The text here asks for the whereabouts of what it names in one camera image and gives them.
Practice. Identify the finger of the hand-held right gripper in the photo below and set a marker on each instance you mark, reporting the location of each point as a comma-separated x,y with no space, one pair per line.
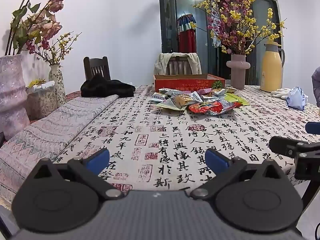
313,128
282,145

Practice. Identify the yellow blossom twigs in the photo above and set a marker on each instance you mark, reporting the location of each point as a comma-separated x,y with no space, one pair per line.
62,47

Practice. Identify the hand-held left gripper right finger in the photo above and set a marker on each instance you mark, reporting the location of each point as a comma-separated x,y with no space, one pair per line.
216,161

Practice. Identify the yellow thermos jug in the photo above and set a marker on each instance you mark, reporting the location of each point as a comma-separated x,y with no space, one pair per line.
271,70

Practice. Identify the green snack packet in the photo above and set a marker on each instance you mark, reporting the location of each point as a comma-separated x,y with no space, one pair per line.
237,100

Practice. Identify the white gloves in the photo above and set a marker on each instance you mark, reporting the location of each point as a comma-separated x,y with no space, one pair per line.
281,93

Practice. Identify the pink ribbed vase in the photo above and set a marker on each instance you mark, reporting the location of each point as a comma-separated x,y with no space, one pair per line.
237,72

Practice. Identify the purple padded garment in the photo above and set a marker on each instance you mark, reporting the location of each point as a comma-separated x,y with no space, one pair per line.
317,85

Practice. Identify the blue plastic bag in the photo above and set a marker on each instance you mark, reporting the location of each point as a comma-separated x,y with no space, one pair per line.
296,98

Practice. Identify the red patterned cloth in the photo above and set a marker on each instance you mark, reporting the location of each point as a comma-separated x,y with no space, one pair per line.
73,95

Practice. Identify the chair with beige jacket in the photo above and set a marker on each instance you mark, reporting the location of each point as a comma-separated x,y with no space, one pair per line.
161,62

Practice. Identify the red hanging garment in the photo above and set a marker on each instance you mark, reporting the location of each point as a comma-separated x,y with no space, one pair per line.
187,37

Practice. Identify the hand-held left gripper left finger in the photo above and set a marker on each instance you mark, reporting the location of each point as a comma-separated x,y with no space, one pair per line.
98,160

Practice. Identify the clear container with white lid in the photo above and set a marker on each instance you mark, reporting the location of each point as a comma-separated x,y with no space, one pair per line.
41,100

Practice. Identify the large pink textured vase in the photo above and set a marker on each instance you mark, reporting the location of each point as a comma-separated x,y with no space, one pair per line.
11,97

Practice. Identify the wooden chair with slats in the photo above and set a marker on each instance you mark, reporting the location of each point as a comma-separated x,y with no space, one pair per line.
178,66

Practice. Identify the black fuzzy cloth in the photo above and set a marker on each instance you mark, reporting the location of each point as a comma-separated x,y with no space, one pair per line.
105,87

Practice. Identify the small floral vase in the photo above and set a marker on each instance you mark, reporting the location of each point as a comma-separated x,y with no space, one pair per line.
57,82

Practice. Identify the pile of snack packets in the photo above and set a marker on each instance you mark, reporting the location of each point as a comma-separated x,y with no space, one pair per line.
197,102

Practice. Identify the grey patterned folded cloth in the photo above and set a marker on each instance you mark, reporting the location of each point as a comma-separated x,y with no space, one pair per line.
55,127

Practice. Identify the dark wooden chair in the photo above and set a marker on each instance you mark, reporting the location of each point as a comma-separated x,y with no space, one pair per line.
96,66

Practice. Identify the orange cardboard box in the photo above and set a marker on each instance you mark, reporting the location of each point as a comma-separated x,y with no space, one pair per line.
185,82

